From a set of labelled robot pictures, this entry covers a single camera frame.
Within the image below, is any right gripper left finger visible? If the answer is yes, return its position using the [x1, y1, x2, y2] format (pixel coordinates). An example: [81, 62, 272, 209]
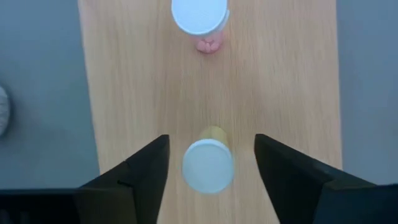
[0, 134, 170, 224]

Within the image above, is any small pink medicine bottle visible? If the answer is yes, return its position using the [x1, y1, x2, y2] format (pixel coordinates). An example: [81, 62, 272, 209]
[170, 0, 231, 54]

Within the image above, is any green plant in patterned pot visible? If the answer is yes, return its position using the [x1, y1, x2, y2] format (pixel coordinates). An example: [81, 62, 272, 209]
[0, 84, 11, 138]

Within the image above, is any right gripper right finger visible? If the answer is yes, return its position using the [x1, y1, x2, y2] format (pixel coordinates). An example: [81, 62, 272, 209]
[254, 133, 398, 224]

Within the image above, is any small yellow medicine bottle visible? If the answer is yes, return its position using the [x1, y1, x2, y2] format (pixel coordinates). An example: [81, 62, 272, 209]
[182, 126, 234, 194]

